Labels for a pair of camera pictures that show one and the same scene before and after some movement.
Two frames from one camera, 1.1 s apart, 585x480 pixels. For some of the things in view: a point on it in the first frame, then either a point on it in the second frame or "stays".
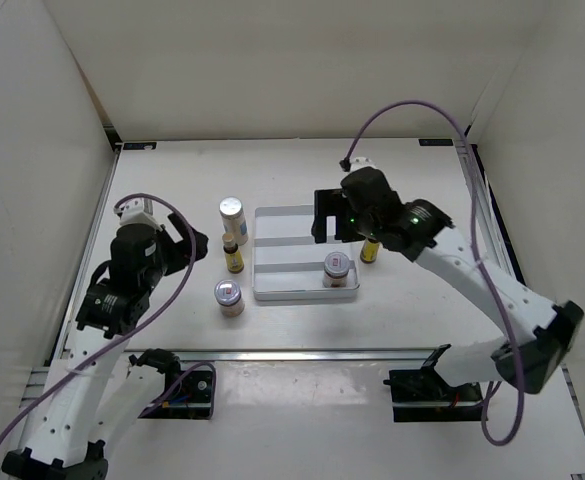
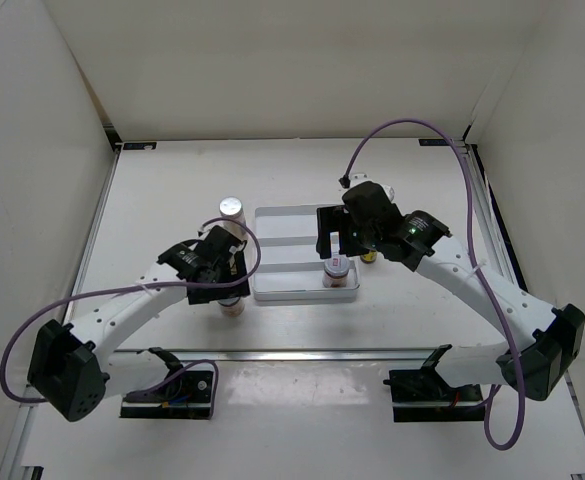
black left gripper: x=179 y=227 to x=205 y=295
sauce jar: x=336 y=266 stays
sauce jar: x=229 y=298 stays
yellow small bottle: x=369 y=250 stays
